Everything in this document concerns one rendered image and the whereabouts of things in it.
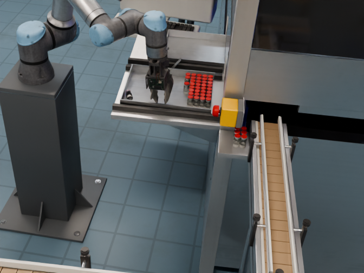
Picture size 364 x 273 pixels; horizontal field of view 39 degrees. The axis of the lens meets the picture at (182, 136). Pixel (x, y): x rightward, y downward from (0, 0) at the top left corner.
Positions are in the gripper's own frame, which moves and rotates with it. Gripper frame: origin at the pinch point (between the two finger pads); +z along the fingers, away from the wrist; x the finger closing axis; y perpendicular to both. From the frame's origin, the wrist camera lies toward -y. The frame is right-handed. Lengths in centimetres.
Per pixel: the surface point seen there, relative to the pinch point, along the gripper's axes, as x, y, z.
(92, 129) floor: -69, -82, 83
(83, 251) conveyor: 1, 83, -10
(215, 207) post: 23, 9, 45
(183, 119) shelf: 10.1, 8.3, 2.7
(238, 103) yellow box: 30.5, 13.7, -10.5
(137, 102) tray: -7.3, 6.7, -2.3
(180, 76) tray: 3.0, -20.1, 1.4
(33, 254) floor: -63, 17, 84
